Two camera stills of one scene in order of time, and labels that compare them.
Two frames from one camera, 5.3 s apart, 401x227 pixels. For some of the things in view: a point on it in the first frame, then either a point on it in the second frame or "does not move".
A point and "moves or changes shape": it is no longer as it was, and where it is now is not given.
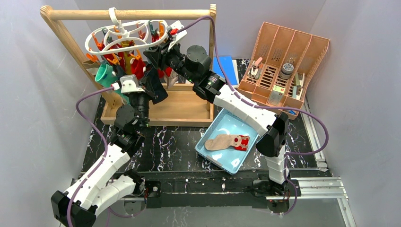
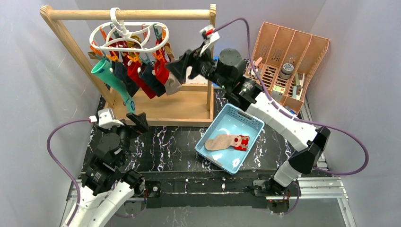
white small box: [276, 95] does not move
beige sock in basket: [238, 142] does not move
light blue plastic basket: [228, 159] does not move
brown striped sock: [92, 66] to [92, 55]
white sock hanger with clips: [127, 35] does not move
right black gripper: [161, 54] to [192, 61]
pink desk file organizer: [280, 65] does not move
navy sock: [151, 74] moves or changes shape
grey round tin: [287, 69] does not move
